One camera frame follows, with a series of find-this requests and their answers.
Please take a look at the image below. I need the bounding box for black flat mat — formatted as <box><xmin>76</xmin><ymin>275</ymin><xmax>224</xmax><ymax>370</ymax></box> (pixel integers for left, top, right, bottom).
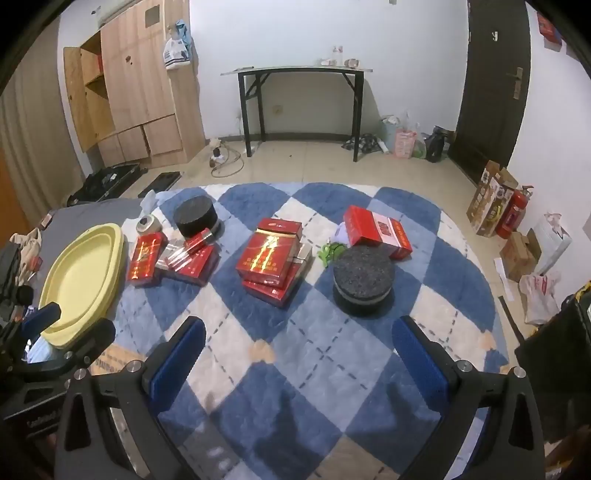
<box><xmin>137</xmin><ymin>171</ymin><xmax>182</xmax><ymax>198</ymax></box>

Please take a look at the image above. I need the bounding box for black bag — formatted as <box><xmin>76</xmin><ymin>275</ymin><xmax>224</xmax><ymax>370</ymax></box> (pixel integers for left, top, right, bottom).
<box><xmin>514</xmin><ymin>284</ymin><xmax>591</xmax><ymax>446</ymax></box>

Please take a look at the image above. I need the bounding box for dark room door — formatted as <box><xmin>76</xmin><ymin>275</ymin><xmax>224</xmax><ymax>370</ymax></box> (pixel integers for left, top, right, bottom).
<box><xmin>448</xmin><ymin>0</ymin><xmax>531</xmax><ymax>188</ymax></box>

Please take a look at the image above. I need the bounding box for red wall box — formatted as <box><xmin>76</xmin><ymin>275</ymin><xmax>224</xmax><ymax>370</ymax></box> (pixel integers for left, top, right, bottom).
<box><xmin>537</xmin><ymin>11</ymin><xmax>564</xmax><ymax>47</ymax></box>

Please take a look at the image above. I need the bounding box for black carrying case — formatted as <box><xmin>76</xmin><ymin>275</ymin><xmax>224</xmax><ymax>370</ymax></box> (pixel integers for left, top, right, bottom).
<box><xmin>67</xmin><ymin>162</ymin><xmax>141</xmax><ymax>208</ymax></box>

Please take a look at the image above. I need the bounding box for green toy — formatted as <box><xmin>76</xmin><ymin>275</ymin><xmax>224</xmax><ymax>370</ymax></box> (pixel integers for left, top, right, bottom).
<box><xmin>318</xmin><ymin>242</ymin><xmax>347</xmax><ymax>268</ymax></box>

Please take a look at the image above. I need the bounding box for beige cloth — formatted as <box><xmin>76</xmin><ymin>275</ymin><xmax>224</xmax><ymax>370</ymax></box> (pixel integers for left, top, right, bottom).
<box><xmin>10</xmin><ymin>227</ymin><xmax>44</xmax><ymax>283</ymax></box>

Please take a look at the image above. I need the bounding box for dark cloth heap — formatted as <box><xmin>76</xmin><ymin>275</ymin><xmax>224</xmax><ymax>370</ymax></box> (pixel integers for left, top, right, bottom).
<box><xmin>342</xmin><ymin>134</ymin><xmax>382</xmax><ymax>154</ymax></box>

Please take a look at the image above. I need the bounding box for orange wooden door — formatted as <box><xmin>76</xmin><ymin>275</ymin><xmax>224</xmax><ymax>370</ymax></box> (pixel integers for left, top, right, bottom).
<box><xmin>0</xmin><ymin>148</ymin><xmax>31</xmax><ymax>237</ymax></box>

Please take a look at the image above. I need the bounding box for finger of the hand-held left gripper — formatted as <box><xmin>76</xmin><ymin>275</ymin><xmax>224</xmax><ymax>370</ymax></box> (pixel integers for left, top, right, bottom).
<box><xmin>20</xmin><ymin>302</ymin><xmax>62</xmax><ymax>341</ymax></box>
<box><xmin>14</xmin><ymin>318</ymin><xmax>116</xmax><ymax>382</ymax></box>

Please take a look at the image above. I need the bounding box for grey bed sheet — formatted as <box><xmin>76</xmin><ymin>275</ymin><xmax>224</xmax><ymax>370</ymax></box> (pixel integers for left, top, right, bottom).
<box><xmin>34</xmin><ymin>198</ymin><xmax>148</xmax><ymax>259</ymax></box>

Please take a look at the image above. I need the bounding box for black foam cylinder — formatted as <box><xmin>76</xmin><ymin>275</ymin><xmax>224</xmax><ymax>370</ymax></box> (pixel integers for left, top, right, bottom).
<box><xmin>332</xmin><ymin>246</ymin><xmax>396</xmax><ymax>318</ymax></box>
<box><xmin>174</xmin><ymin>196</ymin><xmax>218</xmax><ymax>237</ymax></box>

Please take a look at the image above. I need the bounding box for red and silver cigarette pack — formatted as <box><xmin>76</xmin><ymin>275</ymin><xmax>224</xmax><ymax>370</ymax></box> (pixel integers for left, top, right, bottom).
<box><xmin>182</xmin><ymin>228</ymin><xmax>218</xmax><ymax>254</ymax></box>

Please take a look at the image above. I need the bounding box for pale yellow plastic basin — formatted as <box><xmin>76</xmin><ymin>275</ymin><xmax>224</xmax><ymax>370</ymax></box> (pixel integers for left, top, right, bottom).
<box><xmin>38</xmin><ymin>223</ymin><xmax>126</xmax><ymax>349</ymax></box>

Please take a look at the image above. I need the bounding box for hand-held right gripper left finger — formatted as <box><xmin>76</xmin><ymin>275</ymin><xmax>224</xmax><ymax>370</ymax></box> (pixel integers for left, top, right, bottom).
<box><xmin>54</xmin><ymin>316</ymin><xmax>207</xmax><ymax>480</ymax></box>

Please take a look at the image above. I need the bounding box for black folding table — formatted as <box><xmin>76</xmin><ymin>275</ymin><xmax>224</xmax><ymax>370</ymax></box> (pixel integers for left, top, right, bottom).
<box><xmin>221</xmin><ymin>66</ymin><xmax>373</xmax><ymax>162</ymax></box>

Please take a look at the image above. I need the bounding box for white waste bin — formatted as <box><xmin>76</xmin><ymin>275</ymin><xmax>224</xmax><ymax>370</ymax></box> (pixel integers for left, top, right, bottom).
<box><xmin>381</xmin><ymin>115</ymin><xmax>402</xmax><ymax>153</ymax></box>

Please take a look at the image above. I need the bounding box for black cloth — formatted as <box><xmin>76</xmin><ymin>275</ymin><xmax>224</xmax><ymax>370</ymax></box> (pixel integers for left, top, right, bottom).
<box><xmin>0</xmin><ymin>242</ymin><xmax>21</xmax><ymax>296</ymax></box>

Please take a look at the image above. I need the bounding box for printed cardboard box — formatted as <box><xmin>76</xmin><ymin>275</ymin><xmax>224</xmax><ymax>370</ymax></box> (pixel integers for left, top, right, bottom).
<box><xmin>466</xmin><ymin>160</ymin><xmax>519</xmax><ymax>238</ymax></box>

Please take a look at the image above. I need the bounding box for wooden wardrobe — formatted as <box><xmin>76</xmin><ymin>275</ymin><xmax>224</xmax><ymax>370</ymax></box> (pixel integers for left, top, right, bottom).
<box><xmin>62</xmin><ymin>0</ymin><xmax>206</xmax><ymax>169</ymax></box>

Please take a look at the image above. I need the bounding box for beige curtain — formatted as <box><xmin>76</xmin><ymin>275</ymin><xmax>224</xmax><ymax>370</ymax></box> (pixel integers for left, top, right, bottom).
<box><xmin>0</xmin><ymin>28</ymin><xmax>86</xmax><ymax>213</ymax></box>

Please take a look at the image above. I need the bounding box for silver cigarette box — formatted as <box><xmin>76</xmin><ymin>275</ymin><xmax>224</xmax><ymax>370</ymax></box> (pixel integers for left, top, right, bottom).
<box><xmin>154</xmin><ymin>242</ymin><xmax>195</xmax><ymax>271</ymax></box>

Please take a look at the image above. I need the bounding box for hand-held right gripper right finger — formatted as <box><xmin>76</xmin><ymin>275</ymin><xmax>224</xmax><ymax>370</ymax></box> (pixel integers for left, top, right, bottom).
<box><xmin>392</xmin><ymin>316</ymin><xmax>549</xmax><ymax>480</ymax></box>

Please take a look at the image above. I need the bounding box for red fire extinguisher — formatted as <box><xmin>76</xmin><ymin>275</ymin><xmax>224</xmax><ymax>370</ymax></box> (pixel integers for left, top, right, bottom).
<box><xmin>496</xmin><ymin>185</ymin><xmax>534</xmax><ymax>239</ymax></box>

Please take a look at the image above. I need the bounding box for white and red plastic bag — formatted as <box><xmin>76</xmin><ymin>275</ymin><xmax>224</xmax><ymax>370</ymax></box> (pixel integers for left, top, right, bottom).
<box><xmin>518</xmin><ymin>271</ymin><xmax>563</xmax><ymax>325</ymax></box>

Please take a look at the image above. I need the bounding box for brown cardboard carton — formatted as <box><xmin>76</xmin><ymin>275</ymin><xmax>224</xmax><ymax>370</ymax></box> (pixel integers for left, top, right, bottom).
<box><xmin>499</xmin><ymin>231</ymin><xmax>536</xmax><ymax>283</ymax></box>

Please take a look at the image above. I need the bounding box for pink bag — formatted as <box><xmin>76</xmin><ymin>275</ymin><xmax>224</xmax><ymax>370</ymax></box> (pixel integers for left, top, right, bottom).
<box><xmin>394</xmin><ymin>128</ymin><xmax>417</xmax><ymax>160</ymax></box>

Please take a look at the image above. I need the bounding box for power strip with cable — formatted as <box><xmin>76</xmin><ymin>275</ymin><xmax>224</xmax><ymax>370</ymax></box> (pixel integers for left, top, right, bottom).
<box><xmin>208</xmin><ymin>138</ymin><xmax>245</xmax><ymax>178</ymax></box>

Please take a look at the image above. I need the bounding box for blue checked plush blanket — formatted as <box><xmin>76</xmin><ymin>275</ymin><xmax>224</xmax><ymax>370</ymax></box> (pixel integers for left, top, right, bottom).
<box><xmin>90</xmin><ymin>182</ymin><xmax>511</xmax><ymax>480</ymax></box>

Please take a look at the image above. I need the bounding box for red cigarette box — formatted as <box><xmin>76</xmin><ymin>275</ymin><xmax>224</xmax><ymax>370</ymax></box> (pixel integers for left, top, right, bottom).
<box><xmin>344</xmin><ymin>205</ymin><xmax>413</xmax><ymax>260</ymax></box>
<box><xmin>242</xmin><ymin>265</ymin><xmax>301</xmax><ymax>308</ymax></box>
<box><xmin>161</xmin><ymin>244</ymin><xmax>221</xmax><ymax>285</ymax></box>
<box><xmin>126</xmin><ymin>232</ymin><xmax>168</xmax><ymax>287</ymax></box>
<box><xmin>256</xmin><ymin>217</ymin><xmax>304</xmax><ymax>243</ymax></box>
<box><xmin>235</xmin><ymin>231</ymin><xmax>299</xmax><ymax>289</ymax></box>

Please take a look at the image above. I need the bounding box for white paper bag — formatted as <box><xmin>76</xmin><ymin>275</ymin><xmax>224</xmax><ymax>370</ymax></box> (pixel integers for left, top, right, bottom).
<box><xmin>531</xmin><ymin>213</ymin><xmax>573</xmax><ymax>275</ymax></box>

